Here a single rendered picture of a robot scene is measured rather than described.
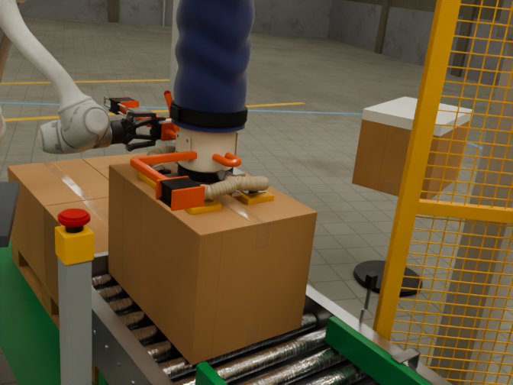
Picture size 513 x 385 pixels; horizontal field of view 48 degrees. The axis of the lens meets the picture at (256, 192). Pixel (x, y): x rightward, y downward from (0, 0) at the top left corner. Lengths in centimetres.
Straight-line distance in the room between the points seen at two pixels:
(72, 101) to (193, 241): 51
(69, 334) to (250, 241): 52
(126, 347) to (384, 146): 176
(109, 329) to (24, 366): 94
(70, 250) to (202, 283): 38
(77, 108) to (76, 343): 62
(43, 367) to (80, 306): 120
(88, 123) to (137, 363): 65
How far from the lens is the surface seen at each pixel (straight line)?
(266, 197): 171
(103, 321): 177
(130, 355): 163
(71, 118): 164
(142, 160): 158
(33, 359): 265
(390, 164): 295
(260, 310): 171
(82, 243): 134
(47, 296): 288
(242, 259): 157
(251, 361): 171
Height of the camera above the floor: 156
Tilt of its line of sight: 20 degrees down
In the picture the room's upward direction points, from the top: 6 degrees clockwise
